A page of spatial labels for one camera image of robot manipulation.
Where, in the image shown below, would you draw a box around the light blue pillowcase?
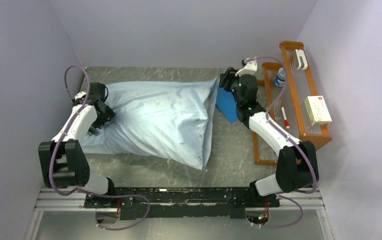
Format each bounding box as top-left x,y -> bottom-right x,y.
81,78 -> 219,170

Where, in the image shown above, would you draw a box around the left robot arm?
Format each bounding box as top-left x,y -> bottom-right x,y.
38,82 -> 117,208

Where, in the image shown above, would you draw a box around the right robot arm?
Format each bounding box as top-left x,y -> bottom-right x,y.
219,67 -> 319,207

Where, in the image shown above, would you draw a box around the blue plastic folder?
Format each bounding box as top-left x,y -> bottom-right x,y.
216,87 -> 238,124

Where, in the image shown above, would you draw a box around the small water bottle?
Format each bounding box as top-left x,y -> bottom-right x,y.
273,67 -> 287,88

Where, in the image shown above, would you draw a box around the orange tiered shelf rack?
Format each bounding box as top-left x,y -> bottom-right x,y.
252,40 -> 332,166

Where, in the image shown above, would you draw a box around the red-capped white marker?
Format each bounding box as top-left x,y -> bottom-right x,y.
281,106 -> 290,129

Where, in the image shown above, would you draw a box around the white hook clip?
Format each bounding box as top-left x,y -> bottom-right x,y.
294,49 -> 308,71

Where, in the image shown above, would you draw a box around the white red box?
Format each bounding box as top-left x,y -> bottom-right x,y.
304,95 -> 333,126

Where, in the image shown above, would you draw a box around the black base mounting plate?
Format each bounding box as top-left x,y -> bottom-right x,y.
84,186 -> 280,220

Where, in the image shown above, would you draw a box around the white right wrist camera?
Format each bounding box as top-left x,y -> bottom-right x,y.
235,60 -> 258,77

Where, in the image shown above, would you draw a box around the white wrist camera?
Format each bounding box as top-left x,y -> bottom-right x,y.
71,91 -> 86,103
235,60 -> 258,77

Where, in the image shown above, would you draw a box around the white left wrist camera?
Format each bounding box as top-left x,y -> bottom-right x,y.
71,91 -> 86,103

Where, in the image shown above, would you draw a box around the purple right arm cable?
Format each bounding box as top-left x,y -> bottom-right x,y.
242,55 -> 319,229

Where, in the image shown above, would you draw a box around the aluminium frame rail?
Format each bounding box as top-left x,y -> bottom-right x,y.
25,189 -> 333,240

